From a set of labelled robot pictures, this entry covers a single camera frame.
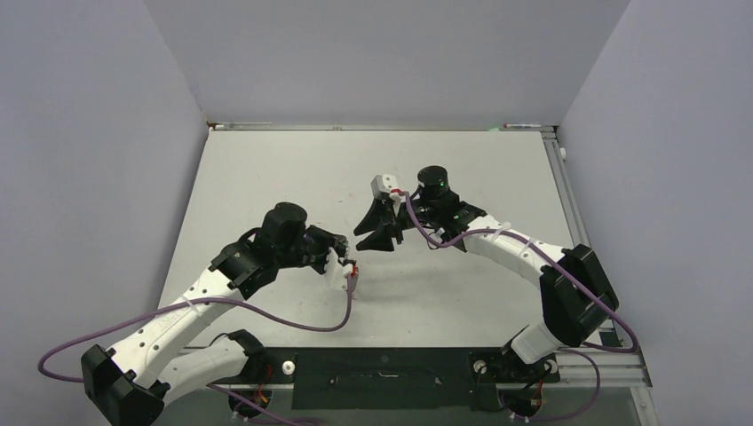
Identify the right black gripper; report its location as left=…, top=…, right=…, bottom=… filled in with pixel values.
left=353, top=198, right=438, bottom=250

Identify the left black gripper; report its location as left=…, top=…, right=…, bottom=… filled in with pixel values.
left=276, top=225, right=345, bottom=275

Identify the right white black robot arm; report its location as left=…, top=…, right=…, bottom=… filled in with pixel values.
left=353, top=165, right=619, bottom=380

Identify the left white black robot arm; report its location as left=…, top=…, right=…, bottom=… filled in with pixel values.
left=81, top=202, right=356, bottom=425

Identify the red white marker pen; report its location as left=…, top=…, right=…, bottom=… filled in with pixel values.
left=503, top=123, right=544, bottom=130

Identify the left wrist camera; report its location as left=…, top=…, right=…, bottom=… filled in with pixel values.
left=324, top=248, right=359, bottom=291

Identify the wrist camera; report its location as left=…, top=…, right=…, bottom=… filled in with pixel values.
left=370, top=174, right=403, bottom=203
left=324, top=248, right=359, bottom=291

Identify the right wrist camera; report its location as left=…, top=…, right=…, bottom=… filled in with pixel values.
left=370, top=174, right=403, bottom=203

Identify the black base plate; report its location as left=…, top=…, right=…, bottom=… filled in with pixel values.
left=222, top=347, right=560, bottom=411

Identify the aluminium back rail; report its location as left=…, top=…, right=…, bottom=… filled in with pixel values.
left=207, top=122, right=557, bottom=133

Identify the aluminium front rail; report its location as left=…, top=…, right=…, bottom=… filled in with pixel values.
left=122, top=346, right=653, bottom=391

